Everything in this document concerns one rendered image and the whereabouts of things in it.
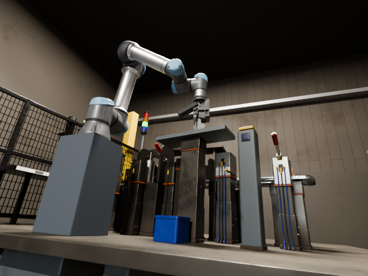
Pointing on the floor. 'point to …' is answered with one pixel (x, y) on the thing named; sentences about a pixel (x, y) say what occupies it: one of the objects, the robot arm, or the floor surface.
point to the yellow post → (129, 139)
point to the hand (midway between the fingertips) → (194, 134)
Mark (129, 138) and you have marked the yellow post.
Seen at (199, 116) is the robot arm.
